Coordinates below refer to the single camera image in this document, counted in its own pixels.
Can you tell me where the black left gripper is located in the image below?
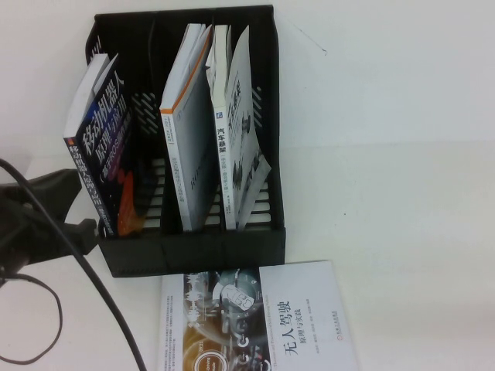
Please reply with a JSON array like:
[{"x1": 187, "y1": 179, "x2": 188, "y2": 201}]
[{"x1": 0, "y1": 168, "x2": 98, "y2": 279}]

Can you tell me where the white car suspension book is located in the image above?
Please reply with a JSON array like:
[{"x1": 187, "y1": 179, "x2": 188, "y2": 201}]
[{"x1": 204, "y1": 25, "x2": 274, "y2": 230}]

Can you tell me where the dark blue mobile robot book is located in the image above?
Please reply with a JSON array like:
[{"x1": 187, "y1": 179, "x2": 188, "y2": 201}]
[{"x1": 62, "y1": 53, "x2": 136, "y2": 237}]

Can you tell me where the white orange ROS book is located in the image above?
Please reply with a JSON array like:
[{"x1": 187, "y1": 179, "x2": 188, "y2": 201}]
[{"x1": 159, "y1": 23, "x2": 217, "y2": 232}]

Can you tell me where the black three-slot book stand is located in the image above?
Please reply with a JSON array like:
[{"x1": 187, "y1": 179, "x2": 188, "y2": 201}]
[{"x1": 83, "y1": 2, "x2": 288, "y2": 279}]

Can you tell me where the white autonomous driving book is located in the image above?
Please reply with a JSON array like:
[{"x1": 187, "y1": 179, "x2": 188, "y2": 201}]
[{"x1": 156, "y1": 259, "x2": 360, "y2": 371}]

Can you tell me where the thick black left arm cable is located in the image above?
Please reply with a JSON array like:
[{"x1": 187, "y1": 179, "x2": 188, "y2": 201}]
[{"x1": 0, "y1": 158, "x2": 152, "y2": 371}]

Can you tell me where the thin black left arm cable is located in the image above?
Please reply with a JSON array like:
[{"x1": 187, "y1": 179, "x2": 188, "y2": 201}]
[{"x1": 0, "y1": 269, "x2": 64, "y2": 351}]

